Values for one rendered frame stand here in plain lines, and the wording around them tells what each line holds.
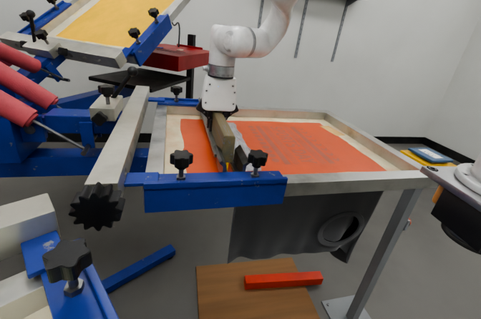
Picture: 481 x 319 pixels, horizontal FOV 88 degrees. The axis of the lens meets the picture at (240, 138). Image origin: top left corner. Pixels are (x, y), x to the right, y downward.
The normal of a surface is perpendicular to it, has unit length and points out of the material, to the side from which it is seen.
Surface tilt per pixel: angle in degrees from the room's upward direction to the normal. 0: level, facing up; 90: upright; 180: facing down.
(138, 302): 0
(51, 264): 0
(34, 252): 0
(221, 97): 90
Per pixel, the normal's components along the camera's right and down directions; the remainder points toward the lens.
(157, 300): 0.12, -0.91
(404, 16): 0.24, 0.42
